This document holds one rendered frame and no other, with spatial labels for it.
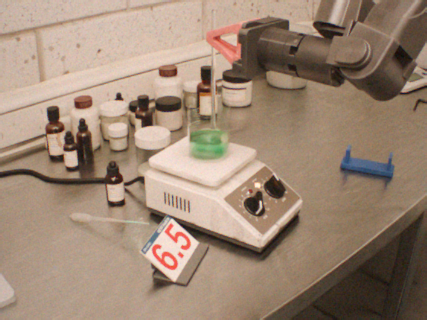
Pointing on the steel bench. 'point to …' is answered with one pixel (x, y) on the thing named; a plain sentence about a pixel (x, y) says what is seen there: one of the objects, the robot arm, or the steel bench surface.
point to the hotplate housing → (210, 206)
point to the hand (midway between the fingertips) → (213, 36)
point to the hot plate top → (211, 177)
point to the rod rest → (367, 164)
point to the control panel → (277, 206)
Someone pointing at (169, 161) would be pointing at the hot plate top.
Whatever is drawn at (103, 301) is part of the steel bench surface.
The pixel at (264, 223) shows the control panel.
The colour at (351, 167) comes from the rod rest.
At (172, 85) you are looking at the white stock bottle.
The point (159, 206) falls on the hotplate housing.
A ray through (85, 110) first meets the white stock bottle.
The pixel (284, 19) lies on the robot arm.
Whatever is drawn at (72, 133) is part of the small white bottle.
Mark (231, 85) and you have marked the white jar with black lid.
